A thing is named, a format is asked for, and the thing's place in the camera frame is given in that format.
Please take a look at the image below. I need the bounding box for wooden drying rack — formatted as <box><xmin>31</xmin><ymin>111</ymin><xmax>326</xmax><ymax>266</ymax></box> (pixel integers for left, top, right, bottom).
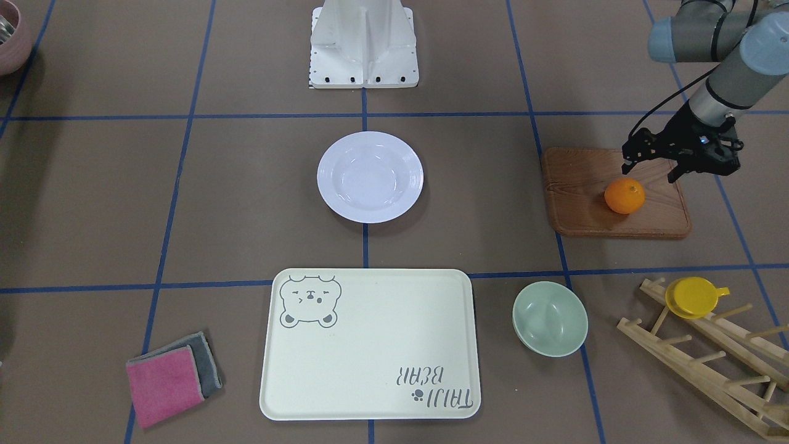
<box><xmin>617</xmin><ymin>279</ymin><xmax>788</xmax><ymax>443</ymax></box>

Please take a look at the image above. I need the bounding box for orange fruit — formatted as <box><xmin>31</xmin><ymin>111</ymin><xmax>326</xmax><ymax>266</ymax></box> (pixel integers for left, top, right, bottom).
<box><xmin>603</xmin><ymin>177</ymin><xmax>646</xmax><ymax>215</ymax></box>

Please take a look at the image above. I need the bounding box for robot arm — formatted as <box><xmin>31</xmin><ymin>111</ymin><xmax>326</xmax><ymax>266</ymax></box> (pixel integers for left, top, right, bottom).
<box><xmin>621</xmin><ymin>1</ymin><xmax>788</xmax><ymax>183</ymax></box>

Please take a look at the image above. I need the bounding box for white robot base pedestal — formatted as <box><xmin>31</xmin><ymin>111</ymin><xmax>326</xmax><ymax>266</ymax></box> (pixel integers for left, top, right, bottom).
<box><xmin>308</xmin><ymin>1</ymin><xmax>420</xmax><ymax>89</ymax></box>

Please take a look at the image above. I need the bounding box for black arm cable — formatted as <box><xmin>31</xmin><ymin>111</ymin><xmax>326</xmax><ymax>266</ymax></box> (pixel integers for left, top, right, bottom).
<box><xmin>627</xmin><ymin>0</ymin><xmax>760</xmax><ymax>146</ymax></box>

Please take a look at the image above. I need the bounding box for yellow mug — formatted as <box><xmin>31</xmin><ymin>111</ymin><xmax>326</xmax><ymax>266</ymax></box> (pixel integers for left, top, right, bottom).
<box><xmin>664</xmin><ymin>276</ymin><xmax>730</xmax><ymax>319</ymax></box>

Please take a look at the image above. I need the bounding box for pink bowl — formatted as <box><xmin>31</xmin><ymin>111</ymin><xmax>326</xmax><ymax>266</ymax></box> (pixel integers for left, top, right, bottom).
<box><xmin>1</xmin><ymin>1</ymin><xmax>33</xmax><ymax>76</ymax></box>

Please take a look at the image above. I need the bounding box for green bowl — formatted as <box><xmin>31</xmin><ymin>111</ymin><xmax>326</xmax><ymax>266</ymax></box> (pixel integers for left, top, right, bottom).
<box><xmin>511</xmin><ymin>281</ymin><xmax>589</xmax><ymax>358</ymax></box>

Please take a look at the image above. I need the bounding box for white round plate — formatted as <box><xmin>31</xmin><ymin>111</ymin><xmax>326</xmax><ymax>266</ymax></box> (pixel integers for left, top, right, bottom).
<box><xmin>317</xmin><ymin>130</ymin><xmax>425</xmax><ymax>224</ymax></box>

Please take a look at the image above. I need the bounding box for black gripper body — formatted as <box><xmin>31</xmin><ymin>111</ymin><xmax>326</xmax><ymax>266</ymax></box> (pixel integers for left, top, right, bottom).
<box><xmin>639</xmin><ymin>104</ymin><xmax>743</xmax><ymax>175</ymax></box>

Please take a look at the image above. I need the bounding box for cream bear tray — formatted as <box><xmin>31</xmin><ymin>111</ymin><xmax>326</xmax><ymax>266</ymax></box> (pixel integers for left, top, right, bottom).
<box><xmin>259</xmin><ymin>269</ymin><xmax>482</xmax><ymax>421</ymax></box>

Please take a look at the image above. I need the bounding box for wooden cutting board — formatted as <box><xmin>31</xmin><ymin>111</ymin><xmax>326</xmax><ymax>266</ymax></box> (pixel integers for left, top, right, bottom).
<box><xmin>542</xmin><ymin>147</ymin><xmax>692</xmax><ymax>239</ymax></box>

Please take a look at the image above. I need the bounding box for pink cloth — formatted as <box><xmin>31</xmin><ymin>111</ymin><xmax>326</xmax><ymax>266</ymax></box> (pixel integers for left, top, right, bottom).
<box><xmin>126</xmin><ymin>345</ymin><xmax>205</xmax><ymax>428</ymax></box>

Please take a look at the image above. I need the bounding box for grey cloth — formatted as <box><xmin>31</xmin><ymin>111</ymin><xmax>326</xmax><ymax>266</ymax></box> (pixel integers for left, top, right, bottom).
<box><xmin>126</xmin><ymin>331</ymin><xmax>222</xmax><ymax>399</ymax></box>

